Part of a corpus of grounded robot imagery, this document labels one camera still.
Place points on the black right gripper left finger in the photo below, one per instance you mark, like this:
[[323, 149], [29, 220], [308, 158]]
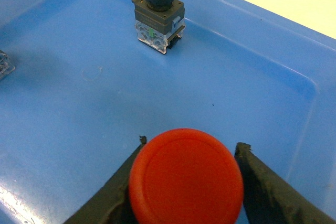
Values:
[[111, 203]]

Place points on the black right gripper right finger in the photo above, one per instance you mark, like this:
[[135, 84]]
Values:
[[270, 199]]

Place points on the red mushroom push button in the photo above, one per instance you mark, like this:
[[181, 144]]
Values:
[[185, 176]]

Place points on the yellow mushroom push button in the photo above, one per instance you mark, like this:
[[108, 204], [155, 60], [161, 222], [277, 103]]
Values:
[[5, 65]]

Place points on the blue plastic tray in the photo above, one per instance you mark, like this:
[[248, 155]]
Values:
[[84, 90]]

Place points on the green mushroom push button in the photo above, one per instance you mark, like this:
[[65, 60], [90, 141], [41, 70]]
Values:
[[159, 23]]

